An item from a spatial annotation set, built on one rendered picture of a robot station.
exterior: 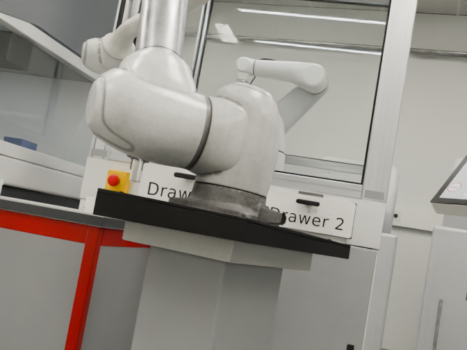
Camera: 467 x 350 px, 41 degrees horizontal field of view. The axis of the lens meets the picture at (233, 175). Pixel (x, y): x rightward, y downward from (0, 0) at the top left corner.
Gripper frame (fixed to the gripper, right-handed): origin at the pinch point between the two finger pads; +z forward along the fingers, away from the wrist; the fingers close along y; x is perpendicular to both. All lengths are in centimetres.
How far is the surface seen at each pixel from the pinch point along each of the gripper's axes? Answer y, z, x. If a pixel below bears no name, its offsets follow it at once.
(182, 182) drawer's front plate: 23.0, 2.3, -9.1
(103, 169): -22.0, 0.0, 9.5
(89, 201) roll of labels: 10.5, 12.0, -32.2
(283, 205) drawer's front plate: 40.2, 2.5, 24.5
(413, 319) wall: 24, 56, 344
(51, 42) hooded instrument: -65, -47, 16
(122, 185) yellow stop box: -11.0, 4.8, 7.8
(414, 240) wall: 16, -4, 343
